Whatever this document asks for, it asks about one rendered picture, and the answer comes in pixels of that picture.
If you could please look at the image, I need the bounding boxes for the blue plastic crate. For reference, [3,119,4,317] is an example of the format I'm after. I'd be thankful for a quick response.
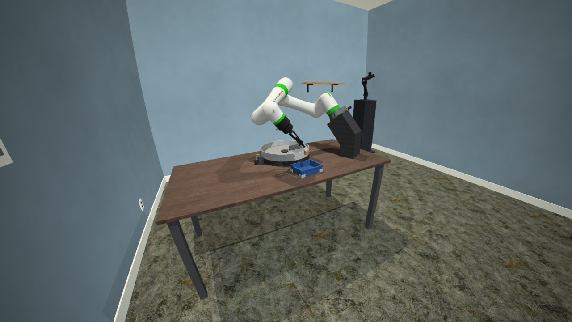
[290,159,323,178]

